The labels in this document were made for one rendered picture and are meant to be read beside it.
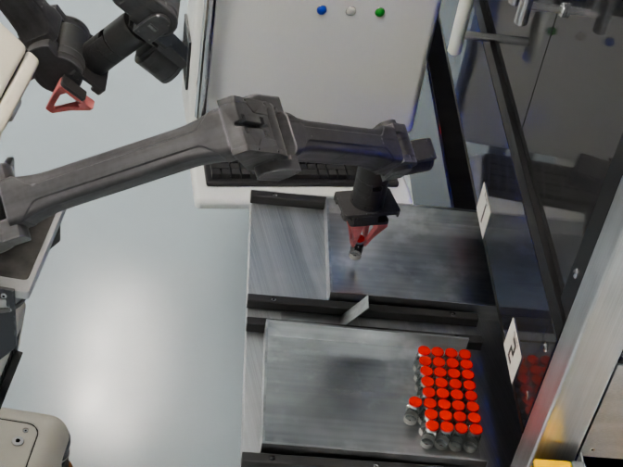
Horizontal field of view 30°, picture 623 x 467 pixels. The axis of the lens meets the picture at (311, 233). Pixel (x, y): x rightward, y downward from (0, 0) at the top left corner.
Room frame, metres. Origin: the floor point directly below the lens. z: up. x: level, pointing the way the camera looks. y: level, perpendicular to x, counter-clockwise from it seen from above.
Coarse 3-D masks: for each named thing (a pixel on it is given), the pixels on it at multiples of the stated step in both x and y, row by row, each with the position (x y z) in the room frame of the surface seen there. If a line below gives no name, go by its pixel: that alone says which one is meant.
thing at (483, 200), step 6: (486, 192) 1.64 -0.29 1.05; (480, 198) 1.66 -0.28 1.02; (486, 198) 1.63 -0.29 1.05; (480, 204) 1.65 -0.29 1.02; (486, 204) 1.62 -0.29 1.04; (480, 210) 1.64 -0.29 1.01; (486, 210) 1.61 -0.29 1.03; (480, 216) 1.63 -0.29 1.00; (486, 216) 1.60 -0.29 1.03; (480, 222) 1.62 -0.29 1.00; (486, 222) 1.59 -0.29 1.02; (480, 228) 1.61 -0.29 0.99
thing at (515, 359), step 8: (512, 320) 1.33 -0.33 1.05; (512, 328) 1.32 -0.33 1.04; (512, 336) 1.31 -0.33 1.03; (504, 344) 1.32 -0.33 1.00; (512, 344) 1.30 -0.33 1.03; (520, 352) 1.26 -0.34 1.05; (512, 360) 1.27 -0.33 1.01; (520, 360) 1.25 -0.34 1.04; (512, 368) 1.26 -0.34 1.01; (512, 376) 1.25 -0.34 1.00; (512, 384) 1.25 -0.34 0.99
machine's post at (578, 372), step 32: (608, 224) 1.14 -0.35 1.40; (608, 256) 1.10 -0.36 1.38; (608, 288) 1.10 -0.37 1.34; (576, 320) 1.12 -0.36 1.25; (608, 320) 1.10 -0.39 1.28; (576, 352) 1.10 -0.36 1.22; (608, 352) 1.10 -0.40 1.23; (544, 384) 1.14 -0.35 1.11; (576, 384) 1.10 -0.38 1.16; (544, 416) 1.10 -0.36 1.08; (576, 416) 1.10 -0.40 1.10; (544, 448) 1.10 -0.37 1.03; (576, 448) 1.10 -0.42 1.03
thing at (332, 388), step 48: (288, 336) 1.37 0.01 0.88; (336, 336) 1.38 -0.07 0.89; (384, 336) 1.39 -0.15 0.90; (432, 336) 1.40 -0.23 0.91; (288, 384) 1.27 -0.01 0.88; (336, 384) 1.29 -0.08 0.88; (384, 384) 1.30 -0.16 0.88; (288, 432) 1.17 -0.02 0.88; (336, 432) 1.19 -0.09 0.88; (384, 432) 1.20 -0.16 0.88
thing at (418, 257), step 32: (416, 224) 1.73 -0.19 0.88; (448, 224) 1.74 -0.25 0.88; (384, 256) 1.62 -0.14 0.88; (416, 256) 1.63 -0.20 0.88; (448, 256) 1.65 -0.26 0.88; (480, 256) 1.67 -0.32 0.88; (352, 288) 1.52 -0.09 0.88; (384, 288) 1.53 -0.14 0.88; (416, 288) 1.55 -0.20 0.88; (448, 288) 1.56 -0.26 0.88; (480, 288) 1.58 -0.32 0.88
